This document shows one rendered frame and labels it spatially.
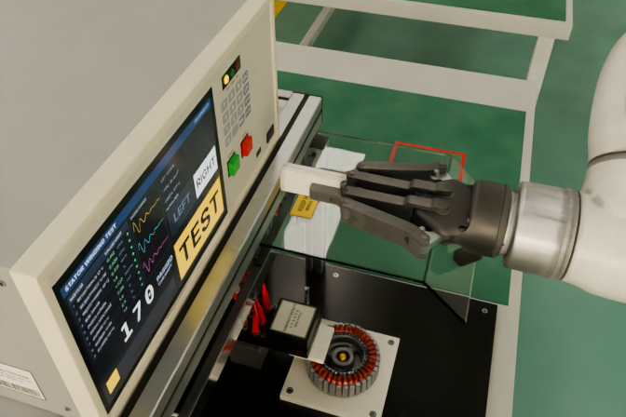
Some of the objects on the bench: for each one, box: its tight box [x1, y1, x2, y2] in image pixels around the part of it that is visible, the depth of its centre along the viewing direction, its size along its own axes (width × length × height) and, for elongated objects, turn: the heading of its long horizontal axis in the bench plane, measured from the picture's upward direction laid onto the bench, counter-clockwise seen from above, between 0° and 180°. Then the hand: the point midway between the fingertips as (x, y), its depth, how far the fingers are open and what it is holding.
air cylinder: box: [230, 340, 269, 370], centre depth 97 cm, size 5×8×6 cm
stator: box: [306, 323, 380, 397], centre depth 94 cm, size 11×11×4 cm
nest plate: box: [279, 318, 400, 417], centre depth 95 cm, size 15×15×1 cm
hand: (313, 182), depth 66 cm, fingers closed
